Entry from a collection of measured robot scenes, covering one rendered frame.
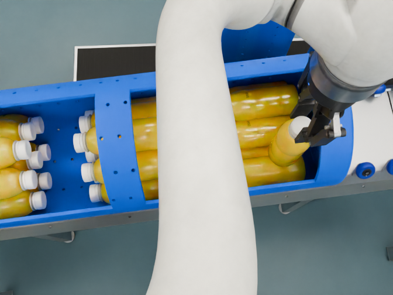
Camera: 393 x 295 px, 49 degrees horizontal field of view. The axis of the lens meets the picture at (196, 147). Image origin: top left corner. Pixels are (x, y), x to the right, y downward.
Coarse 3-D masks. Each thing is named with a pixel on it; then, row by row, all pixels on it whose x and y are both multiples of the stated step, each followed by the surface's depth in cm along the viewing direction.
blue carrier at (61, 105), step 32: (224, 64) 88; (256, 64) 86; (288, 64) 85; (0, 96) 84; (32, 96) 83; (64, 96) 82; (96, 96) 81; (128, 96) 81; (64, 128) 104; (96, 128) 78; (128, 128) 78; (352, 128) 80; (64, 160) 105; (128, 160) 79; (320, 160) 82; (64, 192) 102; (128, 192) 82; (256, 192) 88; (0, 224) 85
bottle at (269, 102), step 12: (288, 84) 94; (240, 96) 91; (252, 96) 91; (264, 96) 91; (276, 96) 91; (288, 96) 91; (240, 108) 91; (252, 108) 91; (264, 108) 91; (276, 108) 92; (288, 108) 92; (240, 120) 93
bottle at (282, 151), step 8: (288, 120) 81; (280, 128) 82; (288, 128) 78; (280, 136) 81; (288, 136) 79; (272, 144) 88; (280, 144) 82; (288, 144) 80; (296, 144) 79; (304, 144) 79; (272, 152) 89; (280, 152) 85; (288, 152) 82; (296, 152) 81; (304, 152) 85; (272, 160) 92; (280, 160) 89; (288, 160) 87; (296, 160) 90
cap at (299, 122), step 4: (300, 116) 77; (304, 116) 77; (296, 120) 77; (300, 120) 77; (304, 120) 77; (308, 120) 77; (292, 124) 76; (296, 124) 76; (300, 124) 76; (304, 124) 76; (308, 124) 76; (292, 128) 76; (296, 128) 76; (300, 128) 76; (292, 132) 77; (296, 132) 76; (296, 136) 77
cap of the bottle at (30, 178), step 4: (24, 172) 89; (28, 172) 89; (32, 172) 89; (24, 176) 88; (28, 176) 88; (32, 176) 89; (36, 176) 91; (24, 180) 88; (28, 180) 88; (32, 180) 88; (36, 180) 91; (24, 184) 88; (28, 184) 88; (32, 184) 88; (36, 184) 91; (28, 188) 89; (32, 188) 89
